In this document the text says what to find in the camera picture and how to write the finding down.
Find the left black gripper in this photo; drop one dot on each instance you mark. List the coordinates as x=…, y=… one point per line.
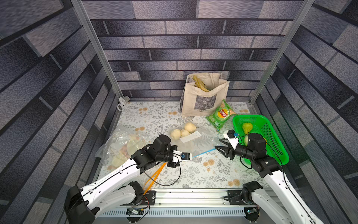
x=173, y=164

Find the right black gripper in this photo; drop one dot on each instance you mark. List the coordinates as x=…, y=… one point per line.
x=232, y=150

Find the clear bag of buns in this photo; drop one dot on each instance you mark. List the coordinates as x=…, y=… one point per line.
x=194, y=139

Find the green fruit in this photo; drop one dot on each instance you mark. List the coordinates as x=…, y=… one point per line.
x=247, y=128

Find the clear orange zip-top bag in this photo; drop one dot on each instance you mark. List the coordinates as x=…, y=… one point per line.
x=123, y=142

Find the beige round fruit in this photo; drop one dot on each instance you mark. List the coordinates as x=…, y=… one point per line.
x=246, y=140

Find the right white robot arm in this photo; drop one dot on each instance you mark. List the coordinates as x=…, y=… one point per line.
x=293, y=209

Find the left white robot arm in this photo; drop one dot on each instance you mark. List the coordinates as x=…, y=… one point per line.
x=84, y=205

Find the green chips bag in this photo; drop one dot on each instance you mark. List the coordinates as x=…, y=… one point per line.
x=221, y=115

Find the beige canvas tote bag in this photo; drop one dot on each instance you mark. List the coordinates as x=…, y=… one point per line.
x=195, y=102

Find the green plastic basket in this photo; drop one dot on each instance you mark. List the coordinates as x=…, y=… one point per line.
x=262, y=125

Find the white cup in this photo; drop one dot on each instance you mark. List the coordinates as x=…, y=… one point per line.
x=122, y=102

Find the right circuit board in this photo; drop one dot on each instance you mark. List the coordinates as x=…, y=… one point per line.
x=252, y=214

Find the circuit board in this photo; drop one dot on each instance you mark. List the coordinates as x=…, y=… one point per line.
x=131, y=211
x=252, y=214

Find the left circuit board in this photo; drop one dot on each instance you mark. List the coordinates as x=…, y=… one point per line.
x=131, y=211

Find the yellow snack packet in tote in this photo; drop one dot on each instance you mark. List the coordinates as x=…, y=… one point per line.
x=199, y=83

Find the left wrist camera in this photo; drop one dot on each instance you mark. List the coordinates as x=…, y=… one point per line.
x=179, y=156

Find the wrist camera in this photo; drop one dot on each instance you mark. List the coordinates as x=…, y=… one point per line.
x=179, y=156
x=232, y=138

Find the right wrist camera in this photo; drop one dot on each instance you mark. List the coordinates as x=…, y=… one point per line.
x=232, y=138

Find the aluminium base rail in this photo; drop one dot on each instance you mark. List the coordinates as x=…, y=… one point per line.
x=186, y=203

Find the right aluminium frame post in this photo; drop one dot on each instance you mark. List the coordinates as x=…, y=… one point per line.
x=301, y=14

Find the aluminium frame post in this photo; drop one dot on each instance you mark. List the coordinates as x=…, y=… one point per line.
x=87, y=25
x=301, y=14

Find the left aluminium frame post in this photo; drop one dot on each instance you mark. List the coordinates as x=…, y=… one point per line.
x=87, y=25

